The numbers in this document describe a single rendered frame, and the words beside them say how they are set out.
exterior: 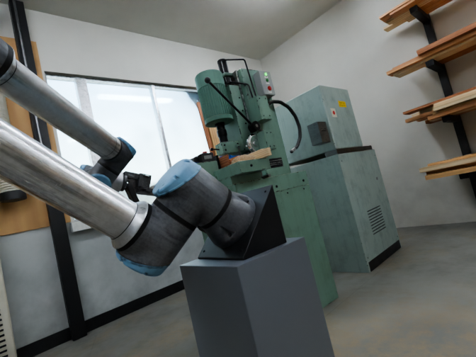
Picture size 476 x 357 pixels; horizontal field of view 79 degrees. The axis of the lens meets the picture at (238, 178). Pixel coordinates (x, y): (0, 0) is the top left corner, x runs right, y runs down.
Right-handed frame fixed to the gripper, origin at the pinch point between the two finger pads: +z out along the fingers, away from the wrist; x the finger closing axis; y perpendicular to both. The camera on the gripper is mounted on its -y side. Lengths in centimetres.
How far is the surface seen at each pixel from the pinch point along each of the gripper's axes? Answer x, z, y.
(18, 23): 131, -86, 146
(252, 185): -10.9, 43.0, 11.4
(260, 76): -6, 51, 85
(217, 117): 5, 28, 52
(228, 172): -7.9, 29.3, 16.0
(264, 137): -8, 53, 43
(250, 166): -17.9, 35.6, 18.5
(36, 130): 132, -57, 62
